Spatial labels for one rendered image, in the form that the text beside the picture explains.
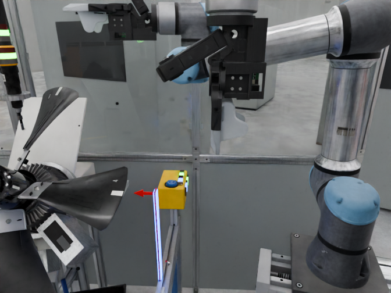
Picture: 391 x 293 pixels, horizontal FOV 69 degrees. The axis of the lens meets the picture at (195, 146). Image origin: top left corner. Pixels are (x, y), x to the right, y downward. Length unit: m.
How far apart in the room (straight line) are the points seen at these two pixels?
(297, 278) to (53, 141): 0.97
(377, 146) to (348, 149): 2.24
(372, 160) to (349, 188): 2.35
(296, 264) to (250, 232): 0.97
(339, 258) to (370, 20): 0.52
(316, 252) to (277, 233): 1.02
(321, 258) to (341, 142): 0.30
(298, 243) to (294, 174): 0.77
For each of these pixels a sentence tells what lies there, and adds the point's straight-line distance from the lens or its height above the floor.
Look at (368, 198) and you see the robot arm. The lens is 0.76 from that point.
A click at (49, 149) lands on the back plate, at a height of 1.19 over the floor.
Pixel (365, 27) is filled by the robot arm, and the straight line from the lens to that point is 0.64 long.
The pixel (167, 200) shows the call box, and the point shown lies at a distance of 1.10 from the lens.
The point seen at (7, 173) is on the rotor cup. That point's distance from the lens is 0.94.
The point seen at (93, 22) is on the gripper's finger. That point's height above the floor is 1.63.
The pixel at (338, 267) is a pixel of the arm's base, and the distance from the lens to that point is 0.81.
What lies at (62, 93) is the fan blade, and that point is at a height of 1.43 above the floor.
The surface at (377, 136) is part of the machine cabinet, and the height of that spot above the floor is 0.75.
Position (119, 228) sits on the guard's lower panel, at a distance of 1.86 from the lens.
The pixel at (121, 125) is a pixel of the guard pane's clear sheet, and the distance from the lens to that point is 1.56.
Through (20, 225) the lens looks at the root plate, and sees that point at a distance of 0.99.
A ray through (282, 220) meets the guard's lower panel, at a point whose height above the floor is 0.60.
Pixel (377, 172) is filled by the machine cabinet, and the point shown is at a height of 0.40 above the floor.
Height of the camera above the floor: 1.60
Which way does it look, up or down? 21 degrees down
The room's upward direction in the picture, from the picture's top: straight up
